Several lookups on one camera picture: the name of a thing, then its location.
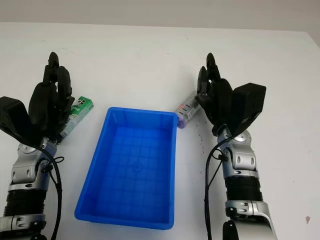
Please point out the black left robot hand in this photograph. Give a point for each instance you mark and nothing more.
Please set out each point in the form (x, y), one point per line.
(42, 105)

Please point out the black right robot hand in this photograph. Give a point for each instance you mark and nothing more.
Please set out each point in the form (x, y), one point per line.
(220, 100)

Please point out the purple silver drink can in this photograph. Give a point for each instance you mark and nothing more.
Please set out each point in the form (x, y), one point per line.
(187, 111)

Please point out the green toothpaste box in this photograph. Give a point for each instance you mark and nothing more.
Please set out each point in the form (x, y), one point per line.
(81, 110)

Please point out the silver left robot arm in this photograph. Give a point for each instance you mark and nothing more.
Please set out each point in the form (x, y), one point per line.
(25, 172)

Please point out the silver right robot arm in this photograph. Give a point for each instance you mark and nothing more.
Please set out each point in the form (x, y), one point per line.
(245, 165)

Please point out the blue plastic tray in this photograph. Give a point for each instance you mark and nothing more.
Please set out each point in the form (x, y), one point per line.
(130, 165)

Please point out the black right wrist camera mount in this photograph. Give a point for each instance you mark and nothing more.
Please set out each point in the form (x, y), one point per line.
(248, 105)

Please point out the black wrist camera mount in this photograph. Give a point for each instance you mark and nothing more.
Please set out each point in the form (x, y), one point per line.
(248, 105)
(15, 117)

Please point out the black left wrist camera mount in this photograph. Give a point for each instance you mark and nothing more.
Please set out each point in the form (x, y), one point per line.
(15, 117)

